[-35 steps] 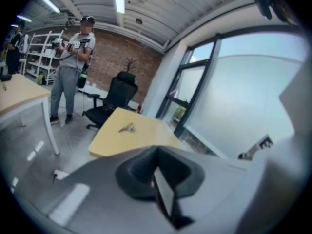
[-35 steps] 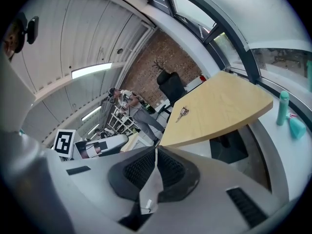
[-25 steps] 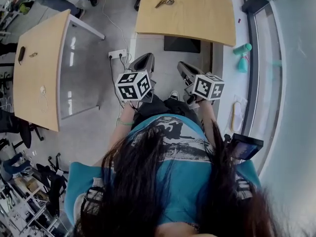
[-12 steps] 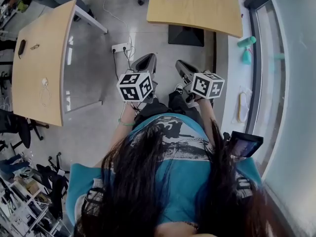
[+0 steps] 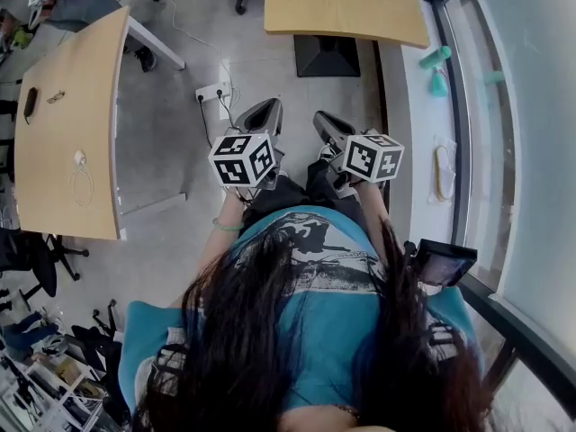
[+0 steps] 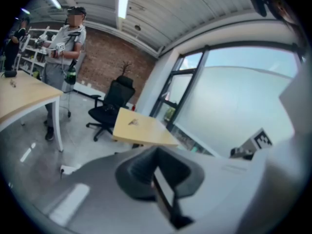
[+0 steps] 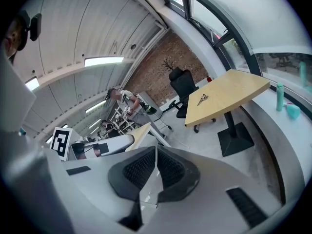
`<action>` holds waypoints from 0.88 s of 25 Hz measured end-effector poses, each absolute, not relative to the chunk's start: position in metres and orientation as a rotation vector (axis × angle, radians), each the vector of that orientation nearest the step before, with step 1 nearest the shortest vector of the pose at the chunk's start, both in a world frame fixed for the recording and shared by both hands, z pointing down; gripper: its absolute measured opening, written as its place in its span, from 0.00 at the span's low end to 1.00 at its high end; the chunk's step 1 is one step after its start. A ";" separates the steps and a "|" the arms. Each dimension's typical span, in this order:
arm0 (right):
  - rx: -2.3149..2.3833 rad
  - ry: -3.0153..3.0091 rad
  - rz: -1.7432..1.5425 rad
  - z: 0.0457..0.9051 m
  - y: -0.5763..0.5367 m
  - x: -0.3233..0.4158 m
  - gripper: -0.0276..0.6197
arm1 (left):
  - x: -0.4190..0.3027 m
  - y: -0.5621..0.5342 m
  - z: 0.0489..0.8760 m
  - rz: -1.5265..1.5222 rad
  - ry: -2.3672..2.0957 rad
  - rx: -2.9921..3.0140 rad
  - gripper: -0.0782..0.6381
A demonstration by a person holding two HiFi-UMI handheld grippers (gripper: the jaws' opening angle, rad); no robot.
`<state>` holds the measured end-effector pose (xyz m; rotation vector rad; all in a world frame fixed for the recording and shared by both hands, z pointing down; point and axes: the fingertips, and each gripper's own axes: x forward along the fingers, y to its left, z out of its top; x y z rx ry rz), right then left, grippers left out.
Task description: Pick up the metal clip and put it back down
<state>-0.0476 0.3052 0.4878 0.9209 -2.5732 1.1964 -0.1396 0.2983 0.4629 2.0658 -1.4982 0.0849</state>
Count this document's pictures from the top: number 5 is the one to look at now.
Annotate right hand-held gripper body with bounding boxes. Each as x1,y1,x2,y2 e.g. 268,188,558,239
312,109,405,200

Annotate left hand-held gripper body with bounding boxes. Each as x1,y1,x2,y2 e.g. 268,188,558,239
207,96,287,193

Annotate person's left forearm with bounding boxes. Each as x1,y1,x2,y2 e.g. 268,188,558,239
197,189,247,283

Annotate person's right forearm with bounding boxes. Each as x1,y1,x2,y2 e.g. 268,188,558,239
357,180,392,251

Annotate black trousers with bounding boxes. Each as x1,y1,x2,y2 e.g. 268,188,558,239
242,157,365,224

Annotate white power strip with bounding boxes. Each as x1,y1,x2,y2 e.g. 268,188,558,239
194,81,233,104

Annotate bagged white slippers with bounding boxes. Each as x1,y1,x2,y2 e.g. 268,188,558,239
427,133,459,206

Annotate black table base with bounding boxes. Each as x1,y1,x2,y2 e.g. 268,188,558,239
292,33,362,78

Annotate black screen device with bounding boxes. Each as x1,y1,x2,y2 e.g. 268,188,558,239
404,238,478,288

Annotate teal printed shirt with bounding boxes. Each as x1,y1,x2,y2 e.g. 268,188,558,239
121,208,487,418

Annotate black swivel chair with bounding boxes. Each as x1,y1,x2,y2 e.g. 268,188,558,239
0,229,90,299

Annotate blue fabric item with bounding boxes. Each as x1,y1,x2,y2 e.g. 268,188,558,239
2,320,60,350

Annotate white storage shelf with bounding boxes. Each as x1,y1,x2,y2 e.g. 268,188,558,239
0,346,131,432

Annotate black power cable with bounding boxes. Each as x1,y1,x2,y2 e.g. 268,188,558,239
197,99,215,148

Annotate green bead bracelet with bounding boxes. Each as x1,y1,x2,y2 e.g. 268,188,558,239
211,216,245,232

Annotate dark window frame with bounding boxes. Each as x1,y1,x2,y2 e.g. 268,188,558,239
420,0,576,404

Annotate white floor cable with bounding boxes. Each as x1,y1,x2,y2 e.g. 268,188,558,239
168,0,239,121

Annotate coiled white cable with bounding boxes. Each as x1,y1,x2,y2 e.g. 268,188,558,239
69,164,95,207

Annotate wooden desk with white frame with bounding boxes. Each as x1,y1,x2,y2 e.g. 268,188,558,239
13,4,186,242

